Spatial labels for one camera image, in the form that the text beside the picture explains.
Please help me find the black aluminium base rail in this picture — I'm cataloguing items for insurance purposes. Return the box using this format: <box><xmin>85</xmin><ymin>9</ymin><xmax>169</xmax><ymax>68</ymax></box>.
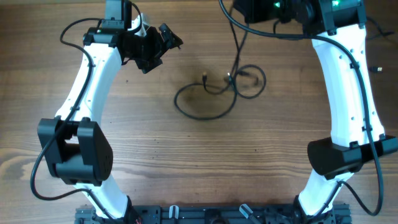
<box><xmin>74</xmin><ymin>203</ymin><xmax>352</xmax><ymax>224</ymax></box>

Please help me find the black USB-A cable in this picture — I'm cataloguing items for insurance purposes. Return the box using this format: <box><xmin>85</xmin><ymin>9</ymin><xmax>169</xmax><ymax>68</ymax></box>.
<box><xmin>173</xmin><ymin>6</ymin><xmax>267</xmax><ymax>121</ymax></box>

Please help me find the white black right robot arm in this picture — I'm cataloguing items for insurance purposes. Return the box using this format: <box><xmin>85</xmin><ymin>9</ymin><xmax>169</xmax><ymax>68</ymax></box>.
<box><xmin>233</xmin><ymin>0</ymin><xmax>397</xmax><ymax>222</ymax></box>

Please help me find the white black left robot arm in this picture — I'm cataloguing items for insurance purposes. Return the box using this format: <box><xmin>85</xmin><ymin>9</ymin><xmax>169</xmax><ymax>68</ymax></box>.
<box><xmin>37</xmin><ymin>1</ymin><xmax>182</xmax><ymax>223</ymax></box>

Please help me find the black USB-C cable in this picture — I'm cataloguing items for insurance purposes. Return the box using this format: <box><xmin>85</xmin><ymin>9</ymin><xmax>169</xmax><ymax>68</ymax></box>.
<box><xmin>366</xmin><ymin>16</ymin><xmax>396</xmax><ymax>74</ymax></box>

